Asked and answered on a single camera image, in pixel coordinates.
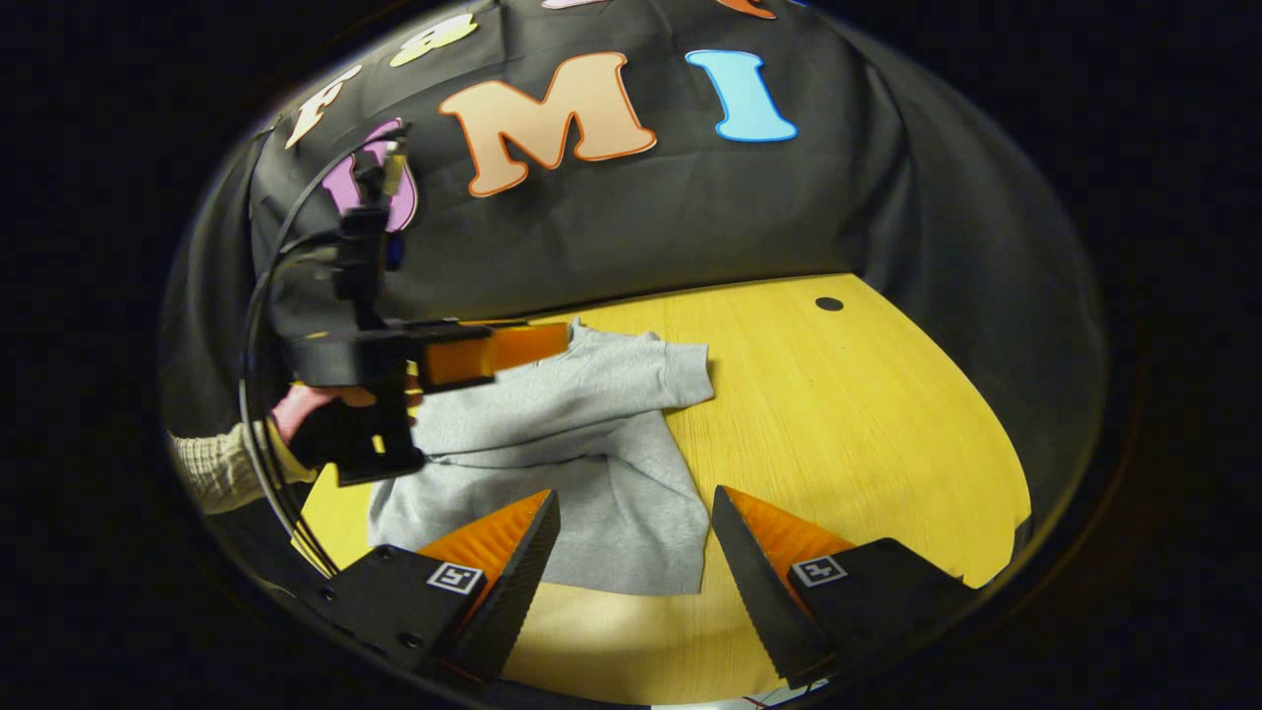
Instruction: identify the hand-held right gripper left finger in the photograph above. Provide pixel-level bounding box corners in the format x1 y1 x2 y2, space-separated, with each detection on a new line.
317 489 561 683

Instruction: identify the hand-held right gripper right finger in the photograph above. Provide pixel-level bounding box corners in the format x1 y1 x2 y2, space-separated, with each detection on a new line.
712 485 977 689

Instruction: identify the grey zip-neck sweatshirt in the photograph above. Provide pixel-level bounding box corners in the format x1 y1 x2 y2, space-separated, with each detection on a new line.
367 318 716 598

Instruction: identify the black backdrop cloth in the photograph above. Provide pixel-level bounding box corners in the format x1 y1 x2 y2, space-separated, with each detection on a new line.
158 0 1110 553

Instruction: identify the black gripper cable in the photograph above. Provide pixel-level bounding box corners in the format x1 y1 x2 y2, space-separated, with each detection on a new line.
237 126 415 578

